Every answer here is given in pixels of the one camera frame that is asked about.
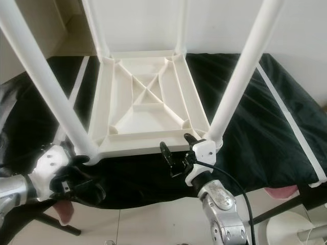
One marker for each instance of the grey tape strip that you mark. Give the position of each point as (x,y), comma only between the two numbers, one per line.
(291,122)
(74,102)

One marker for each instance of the white standing fan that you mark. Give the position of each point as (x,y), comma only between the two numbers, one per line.
(294,229)

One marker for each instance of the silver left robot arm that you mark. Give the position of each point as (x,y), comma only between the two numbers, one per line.
(15,194)

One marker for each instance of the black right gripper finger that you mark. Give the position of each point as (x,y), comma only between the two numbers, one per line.
(191,143)
(166,153)

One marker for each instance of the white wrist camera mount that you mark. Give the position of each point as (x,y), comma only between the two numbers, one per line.
(51,161)
(205,150)

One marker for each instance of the pink plastic object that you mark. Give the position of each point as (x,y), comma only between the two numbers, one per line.
(65,213)

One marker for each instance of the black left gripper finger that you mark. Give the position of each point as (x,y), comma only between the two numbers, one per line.
(91,189)
(82,158)

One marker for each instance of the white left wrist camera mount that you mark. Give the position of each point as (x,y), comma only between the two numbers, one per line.
(51,161)

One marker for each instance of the black metal table frame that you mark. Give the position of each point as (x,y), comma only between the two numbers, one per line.
(56,224)

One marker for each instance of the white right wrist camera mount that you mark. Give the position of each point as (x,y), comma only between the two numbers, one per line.
(205,150)

